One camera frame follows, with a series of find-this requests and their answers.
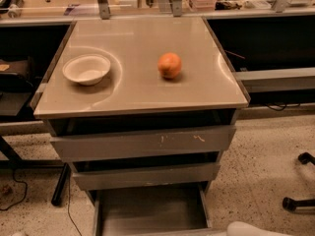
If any grey bottom drawer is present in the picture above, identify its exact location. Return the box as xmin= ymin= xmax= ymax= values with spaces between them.
xmin=92 ymin=183 xmax=218 ymax=236

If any orange fruit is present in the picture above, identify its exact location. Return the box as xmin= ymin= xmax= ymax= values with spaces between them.
xmin=157 ymin=52 xmax=182 ymax=80

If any black table leg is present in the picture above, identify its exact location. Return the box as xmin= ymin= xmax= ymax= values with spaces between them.
xmin=51 ymin=163 xmax=70 ymax=207

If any grey top drawer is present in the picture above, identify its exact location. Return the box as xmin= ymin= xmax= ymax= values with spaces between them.
xmin=50 ymin=125 xmax=236 ymax=162

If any grey metal side rail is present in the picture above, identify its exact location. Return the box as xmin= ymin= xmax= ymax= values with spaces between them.
xmin=235 ymin=67 xmax=315 ymax=92

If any black floor cable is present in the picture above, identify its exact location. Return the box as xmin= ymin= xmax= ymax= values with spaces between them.
xmin=0 ymin=168 xmax=83 ymax=236

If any grey drawer cabinet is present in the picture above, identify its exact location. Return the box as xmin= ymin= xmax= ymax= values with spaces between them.
xmin=30 ymin=16 xmax=252 ymax=236

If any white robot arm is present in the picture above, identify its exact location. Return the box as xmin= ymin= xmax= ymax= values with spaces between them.
xmin=214 ymin=221 xmax=291 ymax=236

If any grey middle drawer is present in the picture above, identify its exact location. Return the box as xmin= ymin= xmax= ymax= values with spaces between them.
xmin=73 ymin=163 xmax=221 ymax=191

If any black chair base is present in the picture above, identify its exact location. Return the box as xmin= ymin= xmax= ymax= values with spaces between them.
xmin=282 ymin=151 xmax=315 ymax=213

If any white paper bowl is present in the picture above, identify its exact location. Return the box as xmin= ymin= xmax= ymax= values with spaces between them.
xmin=62 ymin=54 xmax=111 ymax=86

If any grey drawer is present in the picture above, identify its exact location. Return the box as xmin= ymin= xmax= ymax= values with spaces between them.
xmin=92 ymin=183 xmax=218 ymax=236
xmin=50 ymin=125 xmax=236 ymax=162
xmin=73 ymin=163 xmax=221 ymax=191

